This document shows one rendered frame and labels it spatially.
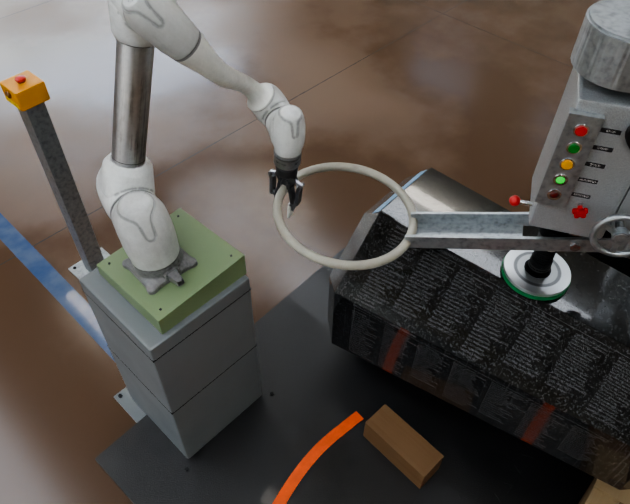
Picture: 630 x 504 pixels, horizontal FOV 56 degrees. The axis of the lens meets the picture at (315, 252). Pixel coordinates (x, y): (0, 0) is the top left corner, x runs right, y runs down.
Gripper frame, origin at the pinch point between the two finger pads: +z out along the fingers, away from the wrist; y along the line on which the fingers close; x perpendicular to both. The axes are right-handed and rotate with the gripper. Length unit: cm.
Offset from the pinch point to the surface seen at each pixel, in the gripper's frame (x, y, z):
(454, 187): 43, 48, -2
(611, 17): 13, 73, -91
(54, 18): 162, -317, 106
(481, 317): 0, 77, 6
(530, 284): 10, 86, -7
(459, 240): 5, 61, -17
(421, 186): 37, 37, -1
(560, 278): 17, 94, -8
